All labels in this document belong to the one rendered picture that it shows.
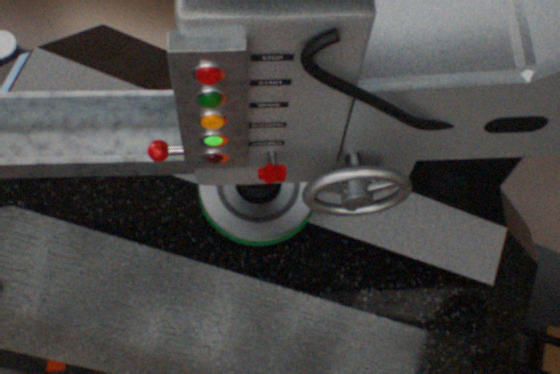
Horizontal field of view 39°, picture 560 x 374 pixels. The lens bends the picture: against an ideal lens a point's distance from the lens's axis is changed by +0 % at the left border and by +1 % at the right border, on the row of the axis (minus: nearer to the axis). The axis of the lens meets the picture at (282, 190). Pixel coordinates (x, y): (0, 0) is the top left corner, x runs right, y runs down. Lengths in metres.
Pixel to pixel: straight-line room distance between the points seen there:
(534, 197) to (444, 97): 1.54
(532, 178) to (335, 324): 1.23
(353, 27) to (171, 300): 0.81
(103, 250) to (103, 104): 0.33
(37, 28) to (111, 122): 1.45
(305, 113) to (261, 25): 0.19
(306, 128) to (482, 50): 0.23
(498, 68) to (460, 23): 0.07
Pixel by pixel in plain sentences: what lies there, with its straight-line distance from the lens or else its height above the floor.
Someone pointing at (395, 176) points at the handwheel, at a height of 1.24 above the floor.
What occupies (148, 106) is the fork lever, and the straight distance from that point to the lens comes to 1.25.
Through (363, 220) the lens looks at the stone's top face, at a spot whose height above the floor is 0.80.
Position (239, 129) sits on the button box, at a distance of 0.94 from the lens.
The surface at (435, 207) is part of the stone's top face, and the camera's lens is 1.50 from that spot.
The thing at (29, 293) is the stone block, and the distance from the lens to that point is 1.58.
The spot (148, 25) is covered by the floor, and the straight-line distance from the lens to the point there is 2.64.
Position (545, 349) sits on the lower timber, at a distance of 2.26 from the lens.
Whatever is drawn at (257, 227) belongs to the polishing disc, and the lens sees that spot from 1.38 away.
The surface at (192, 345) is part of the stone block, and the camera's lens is 1.51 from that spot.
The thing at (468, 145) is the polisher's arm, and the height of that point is 1.20.
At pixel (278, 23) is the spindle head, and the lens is 0.79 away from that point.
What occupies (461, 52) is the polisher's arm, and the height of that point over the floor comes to 1.37.
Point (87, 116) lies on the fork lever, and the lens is 1.27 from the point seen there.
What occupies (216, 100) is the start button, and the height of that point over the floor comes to 1.41.
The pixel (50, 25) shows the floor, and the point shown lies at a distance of 2.69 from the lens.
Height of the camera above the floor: 2.16
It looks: 67 degrees down
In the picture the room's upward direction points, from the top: 7 degrees clockwise
